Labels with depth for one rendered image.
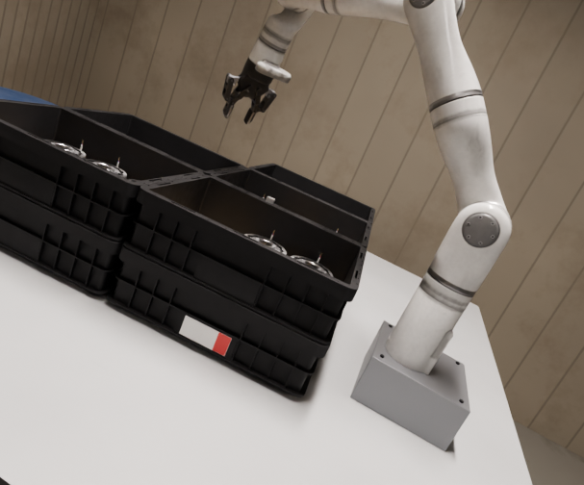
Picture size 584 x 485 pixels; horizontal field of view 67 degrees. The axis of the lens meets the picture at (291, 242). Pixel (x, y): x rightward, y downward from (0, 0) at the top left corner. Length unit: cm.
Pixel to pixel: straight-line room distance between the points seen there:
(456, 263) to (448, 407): 26
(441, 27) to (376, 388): 65
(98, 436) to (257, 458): 21
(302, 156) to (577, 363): 194
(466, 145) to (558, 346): 218
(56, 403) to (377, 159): 227
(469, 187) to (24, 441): 77
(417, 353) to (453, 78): 49
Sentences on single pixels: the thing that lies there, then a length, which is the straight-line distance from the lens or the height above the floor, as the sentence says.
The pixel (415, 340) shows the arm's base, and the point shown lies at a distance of 86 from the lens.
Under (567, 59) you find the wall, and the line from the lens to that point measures 276.
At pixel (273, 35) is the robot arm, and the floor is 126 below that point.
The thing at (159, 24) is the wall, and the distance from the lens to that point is 328.
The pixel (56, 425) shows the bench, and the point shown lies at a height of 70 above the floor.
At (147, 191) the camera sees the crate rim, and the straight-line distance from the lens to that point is 77.
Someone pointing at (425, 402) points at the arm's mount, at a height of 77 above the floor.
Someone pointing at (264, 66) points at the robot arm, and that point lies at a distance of 106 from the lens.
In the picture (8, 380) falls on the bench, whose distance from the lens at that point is 69.
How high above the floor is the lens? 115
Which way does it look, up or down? 16 degrees down
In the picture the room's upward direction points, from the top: 23 degrees clockwise
